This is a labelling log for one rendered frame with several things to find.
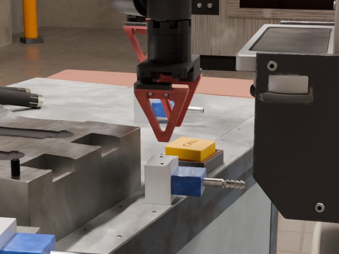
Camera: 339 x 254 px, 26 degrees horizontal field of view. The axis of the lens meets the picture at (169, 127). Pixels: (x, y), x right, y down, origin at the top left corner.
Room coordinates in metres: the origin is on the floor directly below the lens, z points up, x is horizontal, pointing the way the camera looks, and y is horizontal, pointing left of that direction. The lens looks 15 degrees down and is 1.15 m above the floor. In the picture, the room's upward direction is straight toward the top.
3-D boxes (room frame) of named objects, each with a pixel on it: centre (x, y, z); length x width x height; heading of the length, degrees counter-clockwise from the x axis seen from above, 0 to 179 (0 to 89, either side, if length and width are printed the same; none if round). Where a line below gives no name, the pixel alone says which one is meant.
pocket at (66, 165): (0.82, 0.14, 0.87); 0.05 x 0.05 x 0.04; 64
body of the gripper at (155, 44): (0.95, 0.00, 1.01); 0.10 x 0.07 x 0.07; 168
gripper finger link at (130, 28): (1.35, 0.04, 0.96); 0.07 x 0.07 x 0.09; 73
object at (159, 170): (0.94, -0.04, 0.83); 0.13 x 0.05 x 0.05; 78
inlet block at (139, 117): (1.37, 0.00, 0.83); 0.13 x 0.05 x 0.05; 73
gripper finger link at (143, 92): (0.92, 0.01, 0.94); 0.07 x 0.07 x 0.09; 78
